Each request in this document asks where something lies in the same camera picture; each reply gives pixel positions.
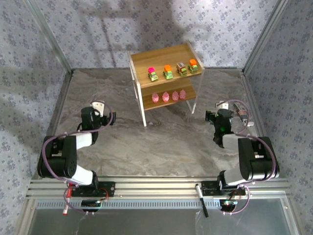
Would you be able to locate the wooden two-tier shelf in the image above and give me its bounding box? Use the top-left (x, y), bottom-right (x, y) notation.
top-left (127, 40), bottom-right (205, 127)

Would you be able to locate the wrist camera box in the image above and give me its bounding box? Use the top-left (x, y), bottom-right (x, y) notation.
top-left (89, 99), bottom-right (106, 118)
top-left (215, 100), bottom-right (230, 111)

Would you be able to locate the grey slotted cable duct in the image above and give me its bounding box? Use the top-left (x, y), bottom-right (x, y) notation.
top-left (35, 198), bottom-right (221, 210)

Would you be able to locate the red marker pen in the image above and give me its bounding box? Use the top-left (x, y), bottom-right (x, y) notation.
top-left (63, 181), bottom-right (74, 216)

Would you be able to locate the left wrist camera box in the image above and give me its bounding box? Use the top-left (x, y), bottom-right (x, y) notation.
top-left (89, 99), bottom-right (106, 118)

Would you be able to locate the grey tool with red stripes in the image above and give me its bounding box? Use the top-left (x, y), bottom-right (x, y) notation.
top-left (232, 102), bottom-right (255, 128)

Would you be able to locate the green toy truck pink top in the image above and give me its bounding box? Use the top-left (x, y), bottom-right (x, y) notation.
top-left (147, 67), bottom-right (159, 82)

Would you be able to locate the green toy truck orange top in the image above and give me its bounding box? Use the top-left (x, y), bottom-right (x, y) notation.
top-left (187, 59), bottom-right (199, 73)
top-left (163, 65), bottom-right (174, 80)

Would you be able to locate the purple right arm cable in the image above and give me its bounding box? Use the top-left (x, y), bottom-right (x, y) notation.
top-left (221, 99), bottom-right (279, 215)

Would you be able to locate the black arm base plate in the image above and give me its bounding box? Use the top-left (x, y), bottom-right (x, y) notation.
top-left (201, 180), bottom-right (246, 196)
top-left (69, 181), bottom-right (116, 198)

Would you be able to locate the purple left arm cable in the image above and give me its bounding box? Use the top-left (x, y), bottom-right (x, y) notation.
top-left (41, 99), bottom-right (115, 215)

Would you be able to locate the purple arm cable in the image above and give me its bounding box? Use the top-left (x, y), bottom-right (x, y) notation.
top-left (41, 99), bottom-right (115, 215)
top-left (221, 99), bottom-right (279, 215)

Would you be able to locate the black controller board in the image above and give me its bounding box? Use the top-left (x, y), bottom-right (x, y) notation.
top-left (81, 199), bottom-right (102, 212)
top-left (220, 199), bottom-right (238, 212)

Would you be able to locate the black marker pen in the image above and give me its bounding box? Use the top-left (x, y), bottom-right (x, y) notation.
top-left (195, 184), bottom-right (210, 218)

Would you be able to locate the aluminium mounting rail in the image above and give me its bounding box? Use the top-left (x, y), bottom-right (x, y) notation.
top-left (26, 175), bottom-right (291, 199)

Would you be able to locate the grey glossy panel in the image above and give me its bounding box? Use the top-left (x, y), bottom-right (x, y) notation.
top-left (31, 199), bottom-right (294, 235)

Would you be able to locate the aluminium frame post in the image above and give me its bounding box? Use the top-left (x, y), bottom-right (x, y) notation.
top-left (24, 0), bottom-right (74, 74)
top-left (243, 0), bottom-right (290, 74)

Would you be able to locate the green toy truck brown box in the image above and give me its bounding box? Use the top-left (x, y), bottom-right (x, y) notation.
top-left (176, 62), bottom-right (188, 77)

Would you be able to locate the aluminium side rail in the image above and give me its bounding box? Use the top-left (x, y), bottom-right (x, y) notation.
top-left (30, 70), bottom-right (74, 181)
top-left (241, 70), bottom-right (277, 177)

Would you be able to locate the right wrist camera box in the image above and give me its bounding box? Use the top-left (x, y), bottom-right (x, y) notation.
top-left (215, 100), bottom-right (230, 111)

